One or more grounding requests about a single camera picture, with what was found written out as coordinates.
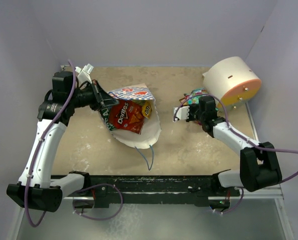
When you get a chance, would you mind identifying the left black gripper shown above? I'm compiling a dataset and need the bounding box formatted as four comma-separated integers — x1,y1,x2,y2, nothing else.
69,79,119,112

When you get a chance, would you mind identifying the teal Fox's mint packet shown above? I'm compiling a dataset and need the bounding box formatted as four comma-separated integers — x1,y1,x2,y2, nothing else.
183,87,208,105

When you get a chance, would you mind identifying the red Doritos bag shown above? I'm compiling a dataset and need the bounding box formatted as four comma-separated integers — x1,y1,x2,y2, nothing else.
109,100,144,134

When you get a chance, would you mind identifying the blue checkered paper bag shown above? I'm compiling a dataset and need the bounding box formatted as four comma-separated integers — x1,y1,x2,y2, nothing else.
98,83,162,171

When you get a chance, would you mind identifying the yellow candy snack packet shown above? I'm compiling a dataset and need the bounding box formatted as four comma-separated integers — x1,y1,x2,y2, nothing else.
179,97,186,104

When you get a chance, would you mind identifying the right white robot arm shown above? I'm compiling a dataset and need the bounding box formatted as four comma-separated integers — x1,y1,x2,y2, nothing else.
186,96,282,196

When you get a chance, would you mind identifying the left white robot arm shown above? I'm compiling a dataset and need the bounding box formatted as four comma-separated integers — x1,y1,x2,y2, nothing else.
7,71,119,213

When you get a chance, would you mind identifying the light green snack packet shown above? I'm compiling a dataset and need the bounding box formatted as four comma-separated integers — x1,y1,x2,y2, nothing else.
132,99,146,106

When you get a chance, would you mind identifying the yellow M&M's packet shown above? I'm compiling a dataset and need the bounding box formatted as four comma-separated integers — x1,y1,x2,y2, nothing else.
142,100,152,119

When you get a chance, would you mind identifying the beige and orange cylinder device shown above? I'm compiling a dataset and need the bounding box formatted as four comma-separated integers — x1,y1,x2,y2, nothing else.
203,56,261,111

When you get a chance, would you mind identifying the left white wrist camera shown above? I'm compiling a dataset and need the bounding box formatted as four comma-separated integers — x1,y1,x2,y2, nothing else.
75,64,94,83

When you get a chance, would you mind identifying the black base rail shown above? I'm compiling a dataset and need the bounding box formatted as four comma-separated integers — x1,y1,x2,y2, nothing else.
64,175,240,208

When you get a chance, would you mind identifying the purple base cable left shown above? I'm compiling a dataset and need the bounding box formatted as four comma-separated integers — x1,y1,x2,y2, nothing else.
72,183,124,221

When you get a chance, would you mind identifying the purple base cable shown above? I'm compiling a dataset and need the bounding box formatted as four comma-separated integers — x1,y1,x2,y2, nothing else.
72,183,124,221
211,187,244,216

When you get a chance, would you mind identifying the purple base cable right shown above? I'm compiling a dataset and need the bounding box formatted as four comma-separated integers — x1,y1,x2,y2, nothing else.
211,187,244,216

